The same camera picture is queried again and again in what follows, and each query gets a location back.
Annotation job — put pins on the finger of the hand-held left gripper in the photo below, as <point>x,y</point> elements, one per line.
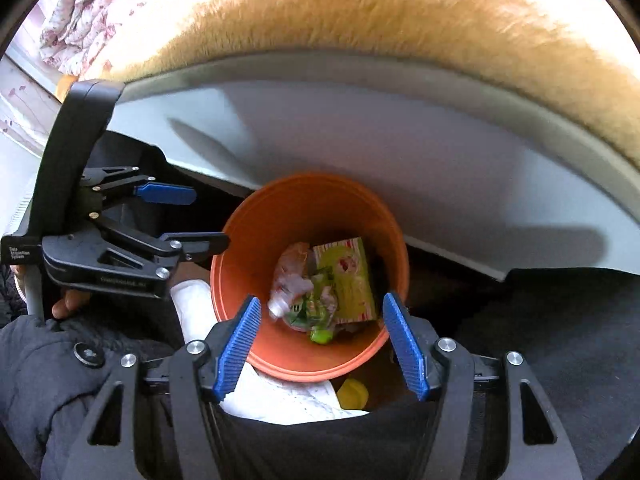
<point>200,245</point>
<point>167,193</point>

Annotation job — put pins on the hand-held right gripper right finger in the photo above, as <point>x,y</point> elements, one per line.
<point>407,347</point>

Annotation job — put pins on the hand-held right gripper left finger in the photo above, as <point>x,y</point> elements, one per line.
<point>237,345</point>

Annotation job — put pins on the green plastic bag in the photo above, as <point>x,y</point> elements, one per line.
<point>312,312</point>

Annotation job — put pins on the orange pouch with white cap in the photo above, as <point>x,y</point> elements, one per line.
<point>290,275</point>

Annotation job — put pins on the green cardboard box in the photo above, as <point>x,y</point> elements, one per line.
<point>350,280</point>

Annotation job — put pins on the orange plastic bin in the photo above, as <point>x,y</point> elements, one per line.
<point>310,205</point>

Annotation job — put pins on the person's left forearm dark sleeve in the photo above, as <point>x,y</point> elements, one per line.
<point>45,390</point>

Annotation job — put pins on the person's left hand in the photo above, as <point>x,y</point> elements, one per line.
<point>70,304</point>

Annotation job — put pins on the white shoe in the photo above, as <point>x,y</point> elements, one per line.
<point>195,305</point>

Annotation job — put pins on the yellow round object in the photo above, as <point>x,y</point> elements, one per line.
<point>352,394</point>

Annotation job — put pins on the black pants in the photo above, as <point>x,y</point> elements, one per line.
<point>325,447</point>

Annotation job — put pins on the folded floral quilt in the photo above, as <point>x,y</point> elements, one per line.
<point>85,15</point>

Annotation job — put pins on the floral plush blanket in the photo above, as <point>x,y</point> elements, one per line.
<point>380,15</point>

